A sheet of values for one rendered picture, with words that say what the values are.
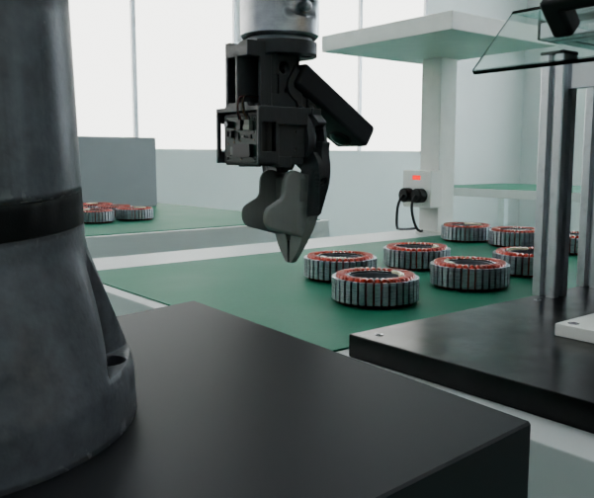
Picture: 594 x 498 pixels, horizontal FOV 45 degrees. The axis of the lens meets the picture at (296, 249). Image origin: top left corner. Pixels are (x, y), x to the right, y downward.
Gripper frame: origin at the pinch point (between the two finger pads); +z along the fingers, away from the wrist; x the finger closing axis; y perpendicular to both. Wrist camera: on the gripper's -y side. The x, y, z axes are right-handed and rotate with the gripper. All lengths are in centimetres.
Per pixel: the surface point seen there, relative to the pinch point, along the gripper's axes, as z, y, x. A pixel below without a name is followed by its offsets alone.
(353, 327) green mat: 9.2, -7.7, 0.3
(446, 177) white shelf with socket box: -5, -92, -57
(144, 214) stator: 8, -51, -136
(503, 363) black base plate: 7.2, -3.2, 22.7
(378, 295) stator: 7.4, -16.1, -4.3
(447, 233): 7, -79, -45
